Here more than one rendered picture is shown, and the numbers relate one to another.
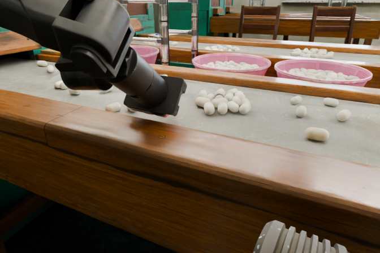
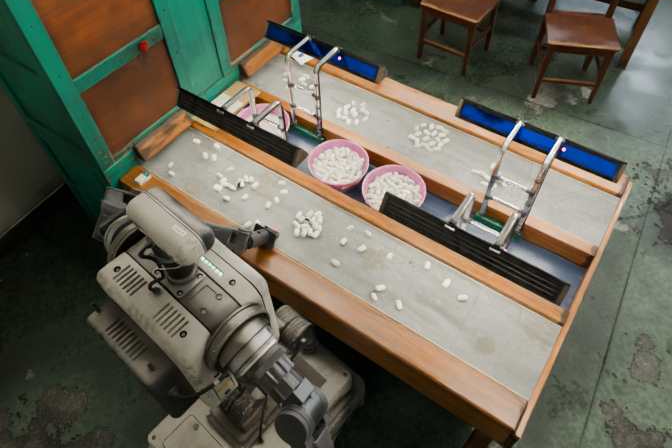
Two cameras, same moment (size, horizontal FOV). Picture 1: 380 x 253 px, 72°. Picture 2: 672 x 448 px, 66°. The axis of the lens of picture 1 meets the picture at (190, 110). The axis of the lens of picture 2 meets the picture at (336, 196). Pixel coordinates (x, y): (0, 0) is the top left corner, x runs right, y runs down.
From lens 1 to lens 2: 165 cm
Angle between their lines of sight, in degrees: 30
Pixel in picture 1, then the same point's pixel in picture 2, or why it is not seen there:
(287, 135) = (324, 259)
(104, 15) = (241, 240)
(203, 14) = not seen: outside the picture
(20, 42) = (179, 127)
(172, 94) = (271, 240)
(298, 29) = not seen: outside the picture
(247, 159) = (293, 278)
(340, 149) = (340, 273)
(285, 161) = (305, 281)
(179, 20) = not seen: outside the picture
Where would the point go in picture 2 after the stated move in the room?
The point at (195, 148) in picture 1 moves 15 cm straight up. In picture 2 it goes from (276, 269) to (271, 247)
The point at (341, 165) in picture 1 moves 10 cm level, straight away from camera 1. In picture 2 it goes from (324, 286) to (343, 268)
